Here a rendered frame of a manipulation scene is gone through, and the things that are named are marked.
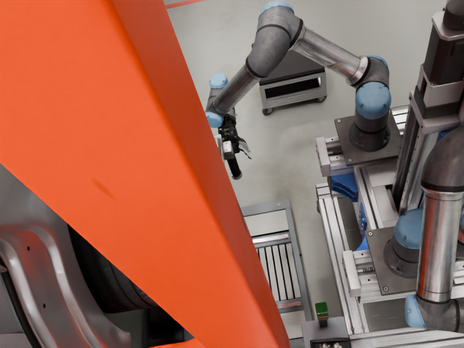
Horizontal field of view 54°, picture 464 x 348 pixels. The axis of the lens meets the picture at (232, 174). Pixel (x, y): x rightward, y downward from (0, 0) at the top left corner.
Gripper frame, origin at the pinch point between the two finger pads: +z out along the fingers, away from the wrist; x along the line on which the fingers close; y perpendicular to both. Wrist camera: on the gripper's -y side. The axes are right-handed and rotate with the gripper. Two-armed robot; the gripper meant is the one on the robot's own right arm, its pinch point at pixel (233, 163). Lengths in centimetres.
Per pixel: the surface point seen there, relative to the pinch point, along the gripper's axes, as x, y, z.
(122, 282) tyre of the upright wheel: -37, 16, 47
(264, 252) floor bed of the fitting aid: 1, -82, 3
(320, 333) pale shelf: 21, -38, 59
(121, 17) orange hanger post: 9, 126, 75
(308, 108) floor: 43, -83, -90
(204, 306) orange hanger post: 0, 68, 76
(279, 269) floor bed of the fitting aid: 8, -77, 16
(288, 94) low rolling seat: 31, -67, -91
